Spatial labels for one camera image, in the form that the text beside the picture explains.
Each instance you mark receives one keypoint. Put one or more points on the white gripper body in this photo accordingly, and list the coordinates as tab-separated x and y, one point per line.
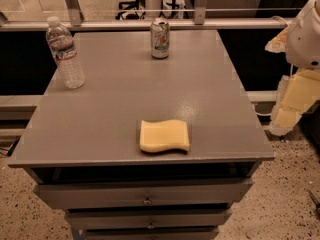
304	43

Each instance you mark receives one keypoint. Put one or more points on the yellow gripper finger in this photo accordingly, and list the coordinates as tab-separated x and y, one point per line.
278	43
295	95

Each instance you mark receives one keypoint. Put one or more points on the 7up soda can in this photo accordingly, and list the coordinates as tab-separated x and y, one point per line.
160	38

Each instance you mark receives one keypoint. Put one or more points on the yellow sponge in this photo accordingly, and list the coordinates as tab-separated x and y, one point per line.
163	136

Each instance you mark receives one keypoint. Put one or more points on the top grey drawer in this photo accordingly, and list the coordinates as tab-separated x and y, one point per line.
141	194

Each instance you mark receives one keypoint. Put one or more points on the grey drawer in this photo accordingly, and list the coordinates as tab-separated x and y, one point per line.
141	194
149	219
185	233

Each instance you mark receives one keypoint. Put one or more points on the black office chair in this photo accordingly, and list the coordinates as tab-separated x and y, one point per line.
129	10

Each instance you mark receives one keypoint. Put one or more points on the clear plastic water bottle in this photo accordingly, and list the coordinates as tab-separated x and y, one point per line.
64	52

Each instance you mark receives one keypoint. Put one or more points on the grey drawer cabinet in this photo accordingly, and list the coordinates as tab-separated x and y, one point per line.
91	135

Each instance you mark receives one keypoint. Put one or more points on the bottom grey drawer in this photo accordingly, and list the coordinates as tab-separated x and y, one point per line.
185	233

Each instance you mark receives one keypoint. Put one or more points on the middle grey drawer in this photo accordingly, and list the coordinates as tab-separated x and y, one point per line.
149	219

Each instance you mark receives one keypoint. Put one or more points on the metal railing frame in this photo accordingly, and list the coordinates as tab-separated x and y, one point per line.
31	15

